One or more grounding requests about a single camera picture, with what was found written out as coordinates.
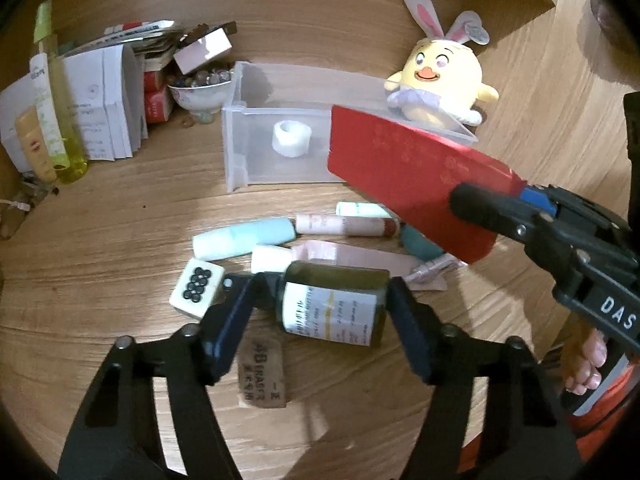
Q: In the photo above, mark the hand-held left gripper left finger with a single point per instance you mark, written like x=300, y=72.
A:
x=236, y=322

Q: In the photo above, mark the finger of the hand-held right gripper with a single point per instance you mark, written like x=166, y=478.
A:
x=480, y=207
x=539, y=198

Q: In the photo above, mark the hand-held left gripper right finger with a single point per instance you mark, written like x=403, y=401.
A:
x=411, y=332

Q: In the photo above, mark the mint green tube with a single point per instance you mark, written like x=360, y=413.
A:
x=240, y=240

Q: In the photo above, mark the dark green labelled bottle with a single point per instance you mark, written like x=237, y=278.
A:
x=330, y=305

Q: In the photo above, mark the red paper packet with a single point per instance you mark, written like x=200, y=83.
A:
x=400, y=175

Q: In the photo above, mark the slim white and mint tube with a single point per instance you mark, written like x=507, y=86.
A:
x=360, y=209

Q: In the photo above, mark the pink tube with dark cap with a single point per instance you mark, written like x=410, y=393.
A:
x=340, y=225

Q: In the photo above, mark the clear plastic storage box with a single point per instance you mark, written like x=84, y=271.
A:
x=260, y=110

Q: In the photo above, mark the person's right hand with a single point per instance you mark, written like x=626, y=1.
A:
x=586, y=360

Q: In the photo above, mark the mahjong tile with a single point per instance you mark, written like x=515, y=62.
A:
x=196, y=285

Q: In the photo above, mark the brown paper tag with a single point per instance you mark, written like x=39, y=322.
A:
x=262, y=375

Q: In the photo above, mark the dark teal pouch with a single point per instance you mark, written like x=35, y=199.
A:
x=417, y=245

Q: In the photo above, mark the yellow chick plush toy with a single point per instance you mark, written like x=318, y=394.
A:
x=440, y=75

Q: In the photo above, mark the person's orange clothing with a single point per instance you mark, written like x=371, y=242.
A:
x=607, y=410

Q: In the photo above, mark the white tape roll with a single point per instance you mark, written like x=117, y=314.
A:
x=291, y=137

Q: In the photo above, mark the white floral bowl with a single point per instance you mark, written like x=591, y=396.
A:
x=197, y=97

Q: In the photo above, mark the red box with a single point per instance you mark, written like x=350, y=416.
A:
x=157, y=105

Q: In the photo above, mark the pile of glass marbles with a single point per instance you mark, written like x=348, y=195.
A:
x=200, y=77

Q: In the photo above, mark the white folded leaflets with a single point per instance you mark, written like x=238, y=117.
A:
x=105, y=105

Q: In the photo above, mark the pink and white box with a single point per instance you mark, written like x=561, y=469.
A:
x=200, y=52

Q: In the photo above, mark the beige tube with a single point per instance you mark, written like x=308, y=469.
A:
x=32, y=140

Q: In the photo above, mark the yellow green spray bottle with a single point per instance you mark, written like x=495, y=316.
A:
x=55, y=110

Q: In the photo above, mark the stack of booklets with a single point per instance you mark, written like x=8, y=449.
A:
x=135, y=35

